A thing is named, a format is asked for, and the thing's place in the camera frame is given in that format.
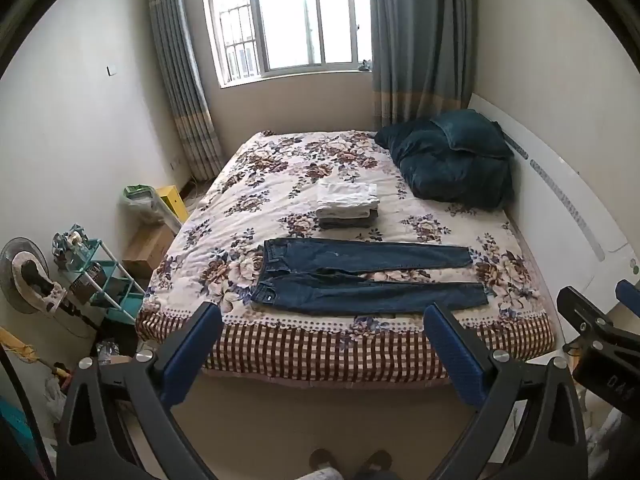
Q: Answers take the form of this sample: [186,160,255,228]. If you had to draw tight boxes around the dark teal duvet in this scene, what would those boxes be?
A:
[374,110,516,212]

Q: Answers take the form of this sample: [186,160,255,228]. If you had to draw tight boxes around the cardboard box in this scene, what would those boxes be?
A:
[122,222,176,278]

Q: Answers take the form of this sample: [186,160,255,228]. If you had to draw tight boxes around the blue denim pants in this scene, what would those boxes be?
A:
[249,238,489,317]

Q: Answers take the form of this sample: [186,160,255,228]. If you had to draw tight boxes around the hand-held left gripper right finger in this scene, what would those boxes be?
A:
[422,301,587,480]

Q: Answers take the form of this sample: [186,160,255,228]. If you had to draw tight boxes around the folded grey pants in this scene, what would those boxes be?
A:
[318,207,381,231]

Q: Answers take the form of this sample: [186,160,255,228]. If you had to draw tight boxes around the window with white frame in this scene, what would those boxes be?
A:
[200,0,373,87]

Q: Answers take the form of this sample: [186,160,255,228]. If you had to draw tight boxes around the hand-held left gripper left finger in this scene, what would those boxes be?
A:
[56,301,224,480]

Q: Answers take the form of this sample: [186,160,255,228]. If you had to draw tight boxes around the grey-blue striped curtain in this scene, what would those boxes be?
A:
[367,0,478,133]
[146,0,224,182]

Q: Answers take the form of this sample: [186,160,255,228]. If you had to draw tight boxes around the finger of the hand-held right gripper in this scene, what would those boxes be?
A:
[556,286,640,356]
[615,279,640,312]

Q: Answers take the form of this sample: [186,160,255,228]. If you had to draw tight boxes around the yellow box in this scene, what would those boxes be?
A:
[156,185,191,223]

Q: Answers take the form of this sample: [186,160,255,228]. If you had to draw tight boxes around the teal shelf rack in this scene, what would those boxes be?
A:
[52,237,147,326]

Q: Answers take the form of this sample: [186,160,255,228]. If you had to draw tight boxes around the folded white pants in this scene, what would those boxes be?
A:
[316,180,381,213]

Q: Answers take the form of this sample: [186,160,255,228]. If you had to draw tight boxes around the standing fan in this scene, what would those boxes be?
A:
[0,237,96,341]

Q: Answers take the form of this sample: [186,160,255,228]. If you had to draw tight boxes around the floral blanket on bed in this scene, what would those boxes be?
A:
[135,130,558,386]

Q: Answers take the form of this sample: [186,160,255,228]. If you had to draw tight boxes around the clear bag with green lid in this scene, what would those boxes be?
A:
[119,185,166,226]

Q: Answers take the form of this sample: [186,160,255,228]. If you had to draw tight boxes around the white headboard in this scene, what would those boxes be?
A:
[467,94,631,356]

